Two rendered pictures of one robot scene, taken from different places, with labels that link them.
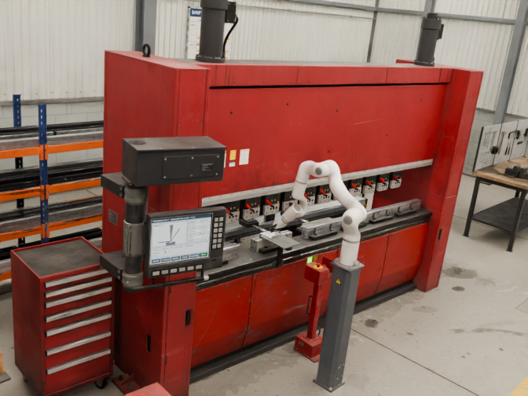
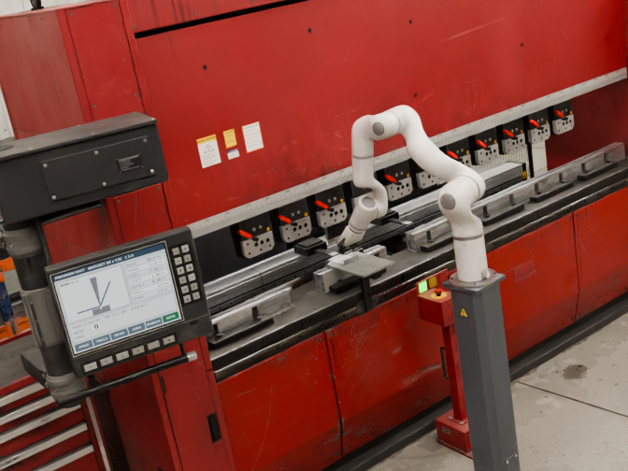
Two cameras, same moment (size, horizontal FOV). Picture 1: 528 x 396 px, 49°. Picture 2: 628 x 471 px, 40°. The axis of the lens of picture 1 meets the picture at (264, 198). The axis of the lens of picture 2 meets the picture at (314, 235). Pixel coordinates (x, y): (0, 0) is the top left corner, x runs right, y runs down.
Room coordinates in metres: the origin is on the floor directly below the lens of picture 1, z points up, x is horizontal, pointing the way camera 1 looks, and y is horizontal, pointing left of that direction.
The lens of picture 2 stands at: (0.56, -0.63, 2.35)
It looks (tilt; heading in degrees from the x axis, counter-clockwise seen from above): 18 degrees down; 10
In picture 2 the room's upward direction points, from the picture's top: 10 degrees counter-clockwise
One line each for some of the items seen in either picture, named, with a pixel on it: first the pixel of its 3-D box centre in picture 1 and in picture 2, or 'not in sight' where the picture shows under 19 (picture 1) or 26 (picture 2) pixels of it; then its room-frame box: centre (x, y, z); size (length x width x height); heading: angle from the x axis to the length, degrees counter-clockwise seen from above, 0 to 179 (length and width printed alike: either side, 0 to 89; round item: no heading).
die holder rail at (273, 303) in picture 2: (210, 256); (242, 317); (3.86, 0.34, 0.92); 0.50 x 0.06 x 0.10; 134
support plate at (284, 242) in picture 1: (280, 240); (360, 264); (4.14, -0.16, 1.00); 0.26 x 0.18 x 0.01; 44
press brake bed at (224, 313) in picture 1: (318, 283); (462, 322); (4.66, -0.56, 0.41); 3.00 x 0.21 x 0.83; 134
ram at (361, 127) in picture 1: (335, 134); (421, 64); (4.69, -0.53, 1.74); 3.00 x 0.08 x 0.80; 134
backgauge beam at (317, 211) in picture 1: (277, 220); (366, 233); (4.74, -0.14, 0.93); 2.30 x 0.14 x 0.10; 134
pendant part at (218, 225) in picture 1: (184, 239); (130, 298); (2.95, 0.41, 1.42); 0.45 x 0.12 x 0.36; 122
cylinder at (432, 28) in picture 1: (430, 39); not in sight; (5.69, -1.39, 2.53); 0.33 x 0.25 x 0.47; 134
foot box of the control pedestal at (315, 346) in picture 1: (312, 345); (467, 431); (4.21, -0.53, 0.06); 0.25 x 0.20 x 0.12; 44
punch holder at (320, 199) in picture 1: (321, 192); (423, 167); (4.64, -0.48, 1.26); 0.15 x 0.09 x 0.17; 134
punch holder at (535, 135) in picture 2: (380, 181); (534, 125); (5.19, -1.05, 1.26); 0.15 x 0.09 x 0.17; 134
